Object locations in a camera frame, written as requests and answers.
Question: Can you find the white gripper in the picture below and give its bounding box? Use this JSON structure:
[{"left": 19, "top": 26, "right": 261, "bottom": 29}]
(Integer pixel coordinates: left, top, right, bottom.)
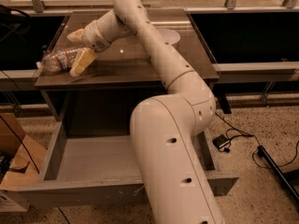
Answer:
[{"left": 67, "top": 20, "right": 111, "bottom": 77}]

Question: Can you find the clear plastic water bottle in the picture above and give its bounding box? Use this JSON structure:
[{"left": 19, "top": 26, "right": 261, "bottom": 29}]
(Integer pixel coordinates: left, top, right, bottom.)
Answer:
[{"left": 36, "top": 48, "right": 81, "bottom": 74}]

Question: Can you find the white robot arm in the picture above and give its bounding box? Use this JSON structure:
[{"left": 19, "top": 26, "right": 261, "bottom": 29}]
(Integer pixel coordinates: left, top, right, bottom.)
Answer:
[{"left": 69, "top": 0, "right": 225, "bottom": 224}]

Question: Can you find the grey cabinet with glossy top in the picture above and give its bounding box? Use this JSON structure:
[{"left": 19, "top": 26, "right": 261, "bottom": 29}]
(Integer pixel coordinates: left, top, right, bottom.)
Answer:
[{"left": 36, "top": 9, "right": 219, "bottom": 115}]

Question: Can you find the open grey top drawer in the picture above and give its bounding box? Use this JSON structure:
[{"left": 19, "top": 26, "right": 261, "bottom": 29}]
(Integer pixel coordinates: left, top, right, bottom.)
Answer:
[{"left": 17, "top": 89, "right": 239, "bottom": 209}]

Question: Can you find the black bag at left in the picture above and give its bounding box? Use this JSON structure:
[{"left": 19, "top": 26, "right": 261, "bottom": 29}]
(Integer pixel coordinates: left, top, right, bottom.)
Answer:
[{"left": 0, "top": 5, "right": 31, "bottom": 35}]

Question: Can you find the white ceramic bowl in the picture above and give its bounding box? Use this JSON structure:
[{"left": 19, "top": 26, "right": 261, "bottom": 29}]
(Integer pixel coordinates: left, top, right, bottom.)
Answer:
[{"left": 158, "top": 29, "right": 180, "bottom": 45}]

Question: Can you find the brown cardboard box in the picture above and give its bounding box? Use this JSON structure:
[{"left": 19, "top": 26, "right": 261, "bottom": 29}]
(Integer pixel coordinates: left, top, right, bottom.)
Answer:
[{"left": 0, "top": 113, "right": 47, "bottom": 212}]

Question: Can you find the small black power adapter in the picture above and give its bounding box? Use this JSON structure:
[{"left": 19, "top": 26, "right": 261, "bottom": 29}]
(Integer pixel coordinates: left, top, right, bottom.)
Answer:
[{"left": 212, "top": 134, "right": 230, "bottom": 149}]

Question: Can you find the black metal stand leg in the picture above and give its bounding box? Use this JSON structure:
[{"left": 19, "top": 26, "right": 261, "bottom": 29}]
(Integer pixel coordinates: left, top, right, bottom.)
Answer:
[{"left": 257, "top": 146, "right": 299, "bottom": 205}]

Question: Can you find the black cable at left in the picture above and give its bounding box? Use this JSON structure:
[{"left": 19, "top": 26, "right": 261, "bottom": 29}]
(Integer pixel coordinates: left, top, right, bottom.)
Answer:
[{"left": 0, "top": 70, "right": 72, "bottom": 224}]

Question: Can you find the black floor cable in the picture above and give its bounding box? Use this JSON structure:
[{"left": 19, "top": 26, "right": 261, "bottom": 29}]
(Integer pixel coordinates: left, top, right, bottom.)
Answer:
[{"left": 214, "top": 111, "right": 299, "bottom": 169}]

